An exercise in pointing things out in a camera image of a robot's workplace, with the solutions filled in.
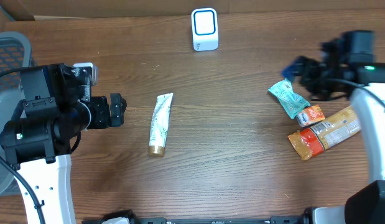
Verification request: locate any orange tissue packet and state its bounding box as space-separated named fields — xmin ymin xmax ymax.
xmin=295 ymin=105 xmax=325 ymax=128

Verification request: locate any teal snack packet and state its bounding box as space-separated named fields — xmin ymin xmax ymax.
xmin=268 ymin=78 xmax=310 ymax=119

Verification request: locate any white shampoo tube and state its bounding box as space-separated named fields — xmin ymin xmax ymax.
xmin=148 ymin=93 xmax=174 ymax=157

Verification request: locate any orange spaghetti packet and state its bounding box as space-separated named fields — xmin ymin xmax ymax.
xmin=287 ymin=106 xmax=361 ymax=160

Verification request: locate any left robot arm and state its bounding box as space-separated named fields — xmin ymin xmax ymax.
xmin=0 ymin=63 xmax=127 ymax=223

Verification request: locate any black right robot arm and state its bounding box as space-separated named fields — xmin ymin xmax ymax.
xmin=282 ymin=30 xmax=385 ymax=223

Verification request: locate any white barcode scanner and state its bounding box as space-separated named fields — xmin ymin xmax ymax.
xmin=191 ymin=7 xmax=219 ymax=52

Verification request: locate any dark grey plastic basket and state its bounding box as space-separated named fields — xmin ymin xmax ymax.
xmin=0 ymin=32 xmax=32 ymax=196

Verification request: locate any brown cardboard backboard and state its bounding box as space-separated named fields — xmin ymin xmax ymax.
xmin=0 ymin=0 xmax=385 ymax=21

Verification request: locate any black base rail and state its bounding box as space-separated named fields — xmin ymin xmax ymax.
xmin=81 ymin=210 xmax=359 ymax=224

